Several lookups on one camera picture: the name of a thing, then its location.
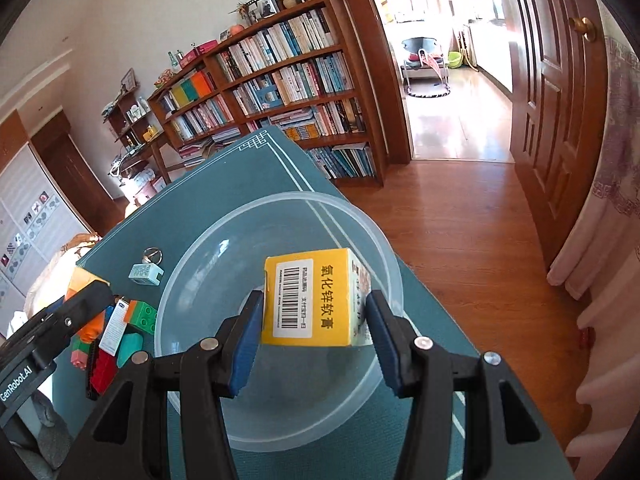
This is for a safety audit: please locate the light blue small box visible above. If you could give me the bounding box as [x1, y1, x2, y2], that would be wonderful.
[128, 263, 164, 286]

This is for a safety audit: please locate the small wooden shelf desk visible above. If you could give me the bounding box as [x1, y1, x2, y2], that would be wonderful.
[101, 68, 170, 184]

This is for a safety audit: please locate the red toy brick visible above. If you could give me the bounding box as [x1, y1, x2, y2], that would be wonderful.
[88, 347, 118, 399]

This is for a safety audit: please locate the teal plastic case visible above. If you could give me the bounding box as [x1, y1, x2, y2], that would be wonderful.
[116, 333, 143, 368]

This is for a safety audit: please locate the yellow ointment box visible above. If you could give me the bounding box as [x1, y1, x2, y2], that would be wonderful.
[262, 248, 372, 348]

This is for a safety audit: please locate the large wooden bookshelf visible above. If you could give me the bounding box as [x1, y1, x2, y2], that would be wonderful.
[149, 0, 387, 183]

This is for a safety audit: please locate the yellow orange toy brick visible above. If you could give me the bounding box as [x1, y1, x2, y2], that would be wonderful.
[64, 266, 108, 344]

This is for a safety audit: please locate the black chair in hallway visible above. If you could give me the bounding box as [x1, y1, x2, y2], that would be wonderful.
[400, 37, 450, 99]

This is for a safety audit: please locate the white sliding wardrobe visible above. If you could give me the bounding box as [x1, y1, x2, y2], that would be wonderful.
[0, 145, 87, 334]

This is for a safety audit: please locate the pink green toy brick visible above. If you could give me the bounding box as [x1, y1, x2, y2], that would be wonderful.
[70, 336, 91, 370]

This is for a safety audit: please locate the brown wooden door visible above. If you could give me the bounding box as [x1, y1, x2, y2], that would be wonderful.
[504, 0, 608, 264]

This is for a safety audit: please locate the pink curtain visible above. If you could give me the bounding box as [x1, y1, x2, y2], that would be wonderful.
[547, 6, 639, 479]

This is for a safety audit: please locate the white red medicine box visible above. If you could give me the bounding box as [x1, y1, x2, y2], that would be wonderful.
[99, 299, 129, 356]

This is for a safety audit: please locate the clear plastic bowl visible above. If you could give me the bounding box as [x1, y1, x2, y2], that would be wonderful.
[154, 191, 404, 453]

